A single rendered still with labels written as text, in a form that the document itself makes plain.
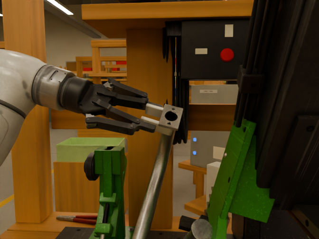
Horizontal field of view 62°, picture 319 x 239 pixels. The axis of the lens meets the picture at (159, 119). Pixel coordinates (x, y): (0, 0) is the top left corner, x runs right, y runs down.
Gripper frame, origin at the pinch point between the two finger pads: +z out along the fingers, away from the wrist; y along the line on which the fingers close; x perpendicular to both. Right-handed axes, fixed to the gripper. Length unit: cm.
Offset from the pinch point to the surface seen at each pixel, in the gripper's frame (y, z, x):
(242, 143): -7.2, 14.7, -10.1
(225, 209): -15.6, 15.4, -2.3
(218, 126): 22.7, 17.6, 25.4
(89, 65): 675, -384, 713
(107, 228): -18.7, -5.0, 23.1
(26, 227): -21, -33, 50
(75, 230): -18.1, -16.0, 42.1
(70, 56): 684, -471, 705
